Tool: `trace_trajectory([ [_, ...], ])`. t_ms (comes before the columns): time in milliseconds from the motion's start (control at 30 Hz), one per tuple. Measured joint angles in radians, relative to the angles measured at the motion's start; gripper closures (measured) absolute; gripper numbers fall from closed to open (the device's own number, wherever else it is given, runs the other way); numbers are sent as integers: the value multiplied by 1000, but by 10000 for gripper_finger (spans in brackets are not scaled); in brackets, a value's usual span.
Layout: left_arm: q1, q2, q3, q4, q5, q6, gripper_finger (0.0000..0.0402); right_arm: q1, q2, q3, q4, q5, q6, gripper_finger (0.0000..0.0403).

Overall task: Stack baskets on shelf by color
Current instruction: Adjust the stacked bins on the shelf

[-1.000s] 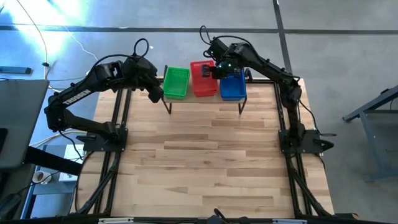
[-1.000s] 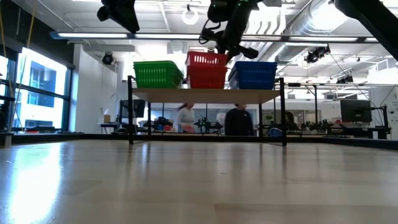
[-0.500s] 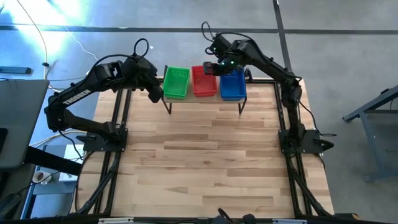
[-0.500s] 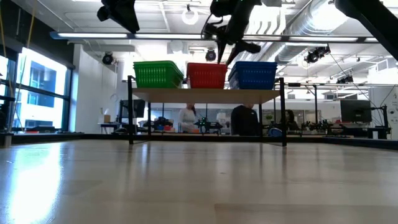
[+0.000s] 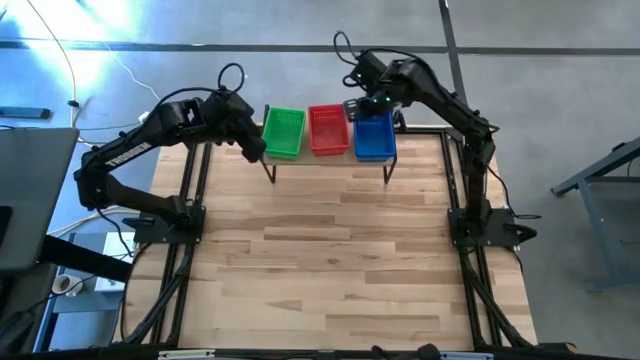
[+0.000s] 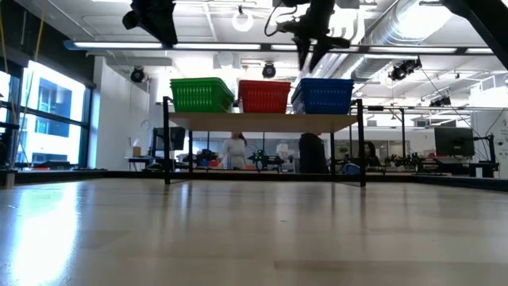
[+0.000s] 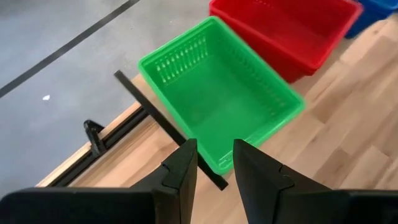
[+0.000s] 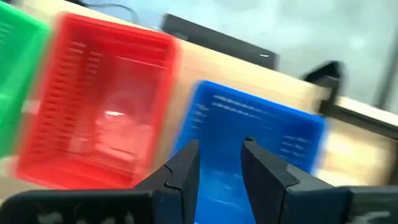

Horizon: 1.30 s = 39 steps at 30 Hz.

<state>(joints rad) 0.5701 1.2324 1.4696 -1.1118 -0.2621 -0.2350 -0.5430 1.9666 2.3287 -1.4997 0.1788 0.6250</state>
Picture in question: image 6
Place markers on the dark equipment stand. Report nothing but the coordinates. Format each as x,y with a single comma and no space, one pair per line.
8,151

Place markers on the wooden shelf with black legs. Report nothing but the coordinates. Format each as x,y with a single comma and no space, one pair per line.
262,122

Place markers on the small cardboard box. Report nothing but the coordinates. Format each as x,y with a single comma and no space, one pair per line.
137,152

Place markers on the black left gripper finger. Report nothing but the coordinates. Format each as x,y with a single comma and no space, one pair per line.
168,35

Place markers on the silver ventilation duct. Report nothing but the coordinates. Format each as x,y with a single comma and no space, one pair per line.
397,35

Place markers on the background black robot arm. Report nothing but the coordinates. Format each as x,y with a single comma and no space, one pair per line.
206,157
262,159

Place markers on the black round spotlight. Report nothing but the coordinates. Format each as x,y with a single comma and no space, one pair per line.
137,74
268,70

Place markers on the black track spotlight cluster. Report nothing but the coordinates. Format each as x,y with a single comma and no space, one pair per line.
440,101
405,69

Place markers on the green plastic basket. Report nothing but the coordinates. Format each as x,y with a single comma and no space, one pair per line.
198,82
198,99
198,78

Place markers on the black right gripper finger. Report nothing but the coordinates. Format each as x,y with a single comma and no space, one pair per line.
317,53
302,53

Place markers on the large glass window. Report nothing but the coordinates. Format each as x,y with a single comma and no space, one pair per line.
55,119

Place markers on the blue round object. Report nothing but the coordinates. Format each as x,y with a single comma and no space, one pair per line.
351,168

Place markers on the long linear ceiling light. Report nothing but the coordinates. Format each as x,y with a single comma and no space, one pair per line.
119,45

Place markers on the person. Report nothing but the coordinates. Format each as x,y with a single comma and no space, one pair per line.
312,155
369,153
234,153

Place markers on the black computer monitor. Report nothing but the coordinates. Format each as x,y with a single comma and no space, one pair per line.
176,138
454,141

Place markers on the blue plastic basket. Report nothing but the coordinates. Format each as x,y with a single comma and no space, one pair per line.
325,82
323,103
325,79

